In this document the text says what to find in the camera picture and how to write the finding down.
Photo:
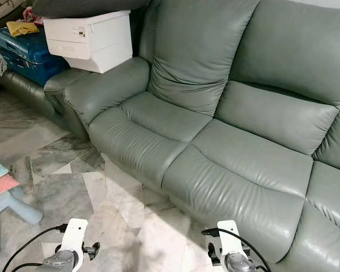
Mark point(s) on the grey-green leather sofa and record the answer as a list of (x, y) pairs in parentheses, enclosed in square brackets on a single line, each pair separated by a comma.
[(238, 164)]

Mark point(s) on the pink dotted pillow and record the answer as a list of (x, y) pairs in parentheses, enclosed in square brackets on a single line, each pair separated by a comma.
[(1, 186)]

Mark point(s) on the light blue plastic stool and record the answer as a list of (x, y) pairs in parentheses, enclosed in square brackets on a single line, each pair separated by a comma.
[(22, 211)]

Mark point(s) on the blue hard-shell suitcase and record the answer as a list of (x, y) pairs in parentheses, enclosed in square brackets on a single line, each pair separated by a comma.
[(31, 56)]

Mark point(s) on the white plastic storage box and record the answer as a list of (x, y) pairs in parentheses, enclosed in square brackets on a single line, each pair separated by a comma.
[(88, 42)]

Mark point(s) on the yellow folded cloth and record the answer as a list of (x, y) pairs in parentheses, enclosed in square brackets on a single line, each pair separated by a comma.
[(21, 28)]

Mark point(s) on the red and pink clothes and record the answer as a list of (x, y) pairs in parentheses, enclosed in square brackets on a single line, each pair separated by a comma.
[(31, 15)]

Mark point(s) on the dark grey cushion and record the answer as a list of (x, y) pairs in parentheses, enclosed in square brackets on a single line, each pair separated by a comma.
[(85, 7)]

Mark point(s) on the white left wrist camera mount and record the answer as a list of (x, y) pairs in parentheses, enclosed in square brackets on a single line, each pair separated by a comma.
[(76, 235)]

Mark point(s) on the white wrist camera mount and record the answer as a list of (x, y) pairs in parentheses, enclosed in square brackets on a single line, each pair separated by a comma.
[(76, 235), (228, 238)]

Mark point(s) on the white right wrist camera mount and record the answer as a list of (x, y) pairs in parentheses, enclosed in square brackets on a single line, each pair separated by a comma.
[(228, 238)]

